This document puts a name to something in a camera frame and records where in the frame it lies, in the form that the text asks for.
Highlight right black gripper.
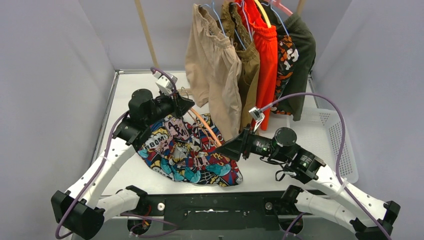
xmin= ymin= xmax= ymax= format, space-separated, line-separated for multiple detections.
xmin=215 ymin=123 xmax=288 ymax=161

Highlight wooden clothes hanger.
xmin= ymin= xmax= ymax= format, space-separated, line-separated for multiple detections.
xmin=188 ymin=108 xmax=222 ymax=147

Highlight comic print shorts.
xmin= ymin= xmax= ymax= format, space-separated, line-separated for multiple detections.
xmin=137 ymin=113 xmax=243 ymax=187

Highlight white plastic basket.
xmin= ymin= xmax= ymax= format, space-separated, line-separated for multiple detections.
xmin=288 ymin=107 xmax=359 ymax=184

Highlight wooden clothes rack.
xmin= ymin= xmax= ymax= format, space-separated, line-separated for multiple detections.
xmin=133 ymin=0 xmax=307 ymax=100

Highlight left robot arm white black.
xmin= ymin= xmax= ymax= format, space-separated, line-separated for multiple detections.
xmin=51 ymin=89 xmax=195 ymax=240

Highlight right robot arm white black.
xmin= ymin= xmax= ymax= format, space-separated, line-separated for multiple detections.
xmin=215 ymin=127 xmax=400 ymax=240

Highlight beige shorts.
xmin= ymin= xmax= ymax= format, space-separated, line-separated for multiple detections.
xmin=184 ymin=4 xmax=242 ymax=141

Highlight olive brown shorts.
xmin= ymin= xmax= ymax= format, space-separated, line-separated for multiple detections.
xmin=220 ymin=1 xmax=260 ymax=130

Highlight red orange shorts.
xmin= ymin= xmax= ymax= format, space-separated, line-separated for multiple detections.
xmin=235 ymin=0 xmax=279 ymax=132

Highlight dark green patterned shorts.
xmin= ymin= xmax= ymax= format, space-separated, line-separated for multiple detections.
xmin=262 ymin=5 xmax=316 ymax=102

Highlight cream wooden hanger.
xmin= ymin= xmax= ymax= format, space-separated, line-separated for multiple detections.
xmin=253 ymin=0 xmax=272 ymax=29

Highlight pink plastic hanger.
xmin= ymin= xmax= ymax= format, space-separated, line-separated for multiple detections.
xmin=267 ymin=0 xmax=293 ymax=16

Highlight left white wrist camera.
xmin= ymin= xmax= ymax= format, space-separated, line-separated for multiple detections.
xmin=152 ymin=72 xmax=178 ymax=96

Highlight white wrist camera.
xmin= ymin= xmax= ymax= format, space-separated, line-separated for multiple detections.
xmin=152 ymin=72 xmax=178 ymax=96
xmin=248 ymin=106 xmax=265 ymax=132

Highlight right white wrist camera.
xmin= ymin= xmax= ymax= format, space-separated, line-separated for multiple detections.
xmin=248 ymin=106 xmax=265 ymax=132

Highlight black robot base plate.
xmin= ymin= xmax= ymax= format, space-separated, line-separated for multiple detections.
xmin=124 ymin=191 xmax=299 ymax=240

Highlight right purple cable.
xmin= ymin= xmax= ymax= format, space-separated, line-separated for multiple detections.
xmin=258 ymin=92 xmax=395 ymax=240

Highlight purple cable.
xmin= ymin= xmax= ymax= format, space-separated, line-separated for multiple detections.
xmin=258 ymin=92 xmax=395 ymax=240
xmin=54 ymin=67 xmax=180 ymax=240

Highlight light blue wire hanger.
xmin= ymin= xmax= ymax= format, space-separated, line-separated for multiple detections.
xmin=198 ymin=1 xmax=229 ymax=37

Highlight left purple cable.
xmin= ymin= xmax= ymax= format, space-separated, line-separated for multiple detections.
xmin=54 ymin=67 xmax=180 ymax=240

